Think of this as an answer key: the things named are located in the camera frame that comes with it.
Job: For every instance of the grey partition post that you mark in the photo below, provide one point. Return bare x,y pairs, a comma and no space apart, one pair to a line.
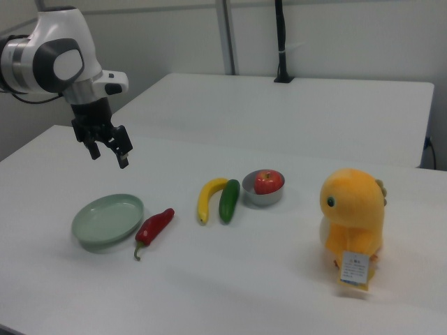
228,35

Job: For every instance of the yellow banana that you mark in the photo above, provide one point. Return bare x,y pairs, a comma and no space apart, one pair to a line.
206,197

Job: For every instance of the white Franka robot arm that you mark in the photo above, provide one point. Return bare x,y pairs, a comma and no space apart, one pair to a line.
70,35

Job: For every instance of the green cucumber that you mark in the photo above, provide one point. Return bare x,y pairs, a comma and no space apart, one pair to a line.
228,202

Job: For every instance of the yellow plush toy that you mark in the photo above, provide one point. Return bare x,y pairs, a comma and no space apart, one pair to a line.
352,213

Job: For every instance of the grey round bowl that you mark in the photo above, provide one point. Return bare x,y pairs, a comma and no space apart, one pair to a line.
262,199

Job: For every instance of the red apple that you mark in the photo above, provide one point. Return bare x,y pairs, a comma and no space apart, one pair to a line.
267,183

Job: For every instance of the paper tag of plush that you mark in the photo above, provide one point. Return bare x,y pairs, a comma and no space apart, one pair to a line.
354,270

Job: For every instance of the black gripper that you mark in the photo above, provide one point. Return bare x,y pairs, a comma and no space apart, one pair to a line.
92,115

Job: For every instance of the black camera stand pole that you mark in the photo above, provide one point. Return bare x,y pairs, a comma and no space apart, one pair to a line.
281,35

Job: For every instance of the red chili pepper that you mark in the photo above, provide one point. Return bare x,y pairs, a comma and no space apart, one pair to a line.
153,227

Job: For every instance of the pale green plate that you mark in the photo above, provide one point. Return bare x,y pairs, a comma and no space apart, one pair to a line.
104,223

